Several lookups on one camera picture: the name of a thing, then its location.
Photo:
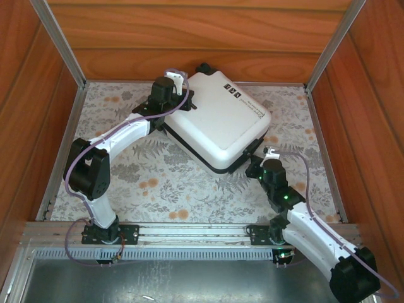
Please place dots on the white hard-shell suitcase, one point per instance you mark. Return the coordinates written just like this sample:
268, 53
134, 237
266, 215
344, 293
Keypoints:
214, 120

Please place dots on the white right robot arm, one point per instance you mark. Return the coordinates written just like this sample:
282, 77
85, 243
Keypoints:
315, 240

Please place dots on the aluminium mat edge strip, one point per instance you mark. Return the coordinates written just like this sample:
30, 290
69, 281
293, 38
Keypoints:
325, 154
62, 151

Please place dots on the floral patterned table mat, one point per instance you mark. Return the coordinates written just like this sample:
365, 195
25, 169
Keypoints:
189, 195

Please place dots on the small circuit board green light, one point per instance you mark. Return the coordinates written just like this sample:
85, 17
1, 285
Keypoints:
284, 255

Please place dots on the grey metal sheet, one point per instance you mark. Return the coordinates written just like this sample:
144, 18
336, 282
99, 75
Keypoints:
189, 281

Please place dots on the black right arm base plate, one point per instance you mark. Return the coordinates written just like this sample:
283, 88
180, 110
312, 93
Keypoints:
257, 235

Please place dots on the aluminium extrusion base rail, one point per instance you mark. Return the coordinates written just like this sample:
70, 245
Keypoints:
189, 232

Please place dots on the aluminium frame post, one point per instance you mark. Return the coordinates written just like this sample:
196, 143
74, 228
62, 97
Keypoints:
334, 41
58, 41

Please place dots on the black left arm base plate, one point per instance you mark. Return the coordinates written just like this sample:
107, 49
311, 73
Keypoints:
131, 233

